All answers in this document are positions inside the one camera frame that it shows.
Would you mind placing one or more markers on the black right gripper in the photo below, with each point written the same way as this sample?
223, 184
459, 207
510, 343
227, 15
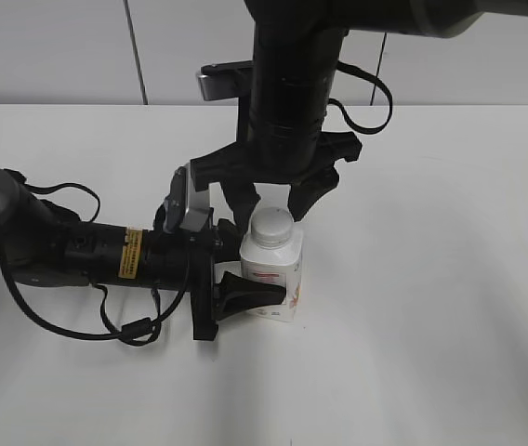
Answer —
236, 172

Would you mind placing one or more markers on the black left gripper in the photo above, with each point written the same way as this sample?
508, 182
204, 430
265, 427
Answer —
213, 302

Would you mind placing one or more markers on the white bottle cap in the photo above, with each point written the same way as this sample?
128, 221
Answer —
271, 227

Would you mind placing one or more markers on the white yili changqing bottle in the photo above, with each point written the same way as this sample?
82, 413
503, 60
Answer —
281, 266

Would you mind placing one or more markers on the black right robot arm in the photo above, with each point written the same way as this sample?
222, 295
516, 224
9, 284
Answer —
284, 91

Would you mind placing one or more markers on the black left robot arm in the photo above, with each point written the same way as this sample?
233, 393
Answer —
46, 245

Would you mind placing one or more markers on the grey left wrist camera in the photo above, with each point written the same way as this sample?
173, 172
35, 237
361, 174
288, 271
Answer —
185, 207

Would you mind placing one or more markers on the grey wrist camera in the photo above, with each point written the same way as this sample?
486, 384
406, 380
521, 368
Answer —
227, 80
185, 207

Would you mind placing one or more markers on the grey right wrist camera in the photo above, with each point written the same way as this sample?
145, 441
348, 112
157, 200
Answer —
227, 80

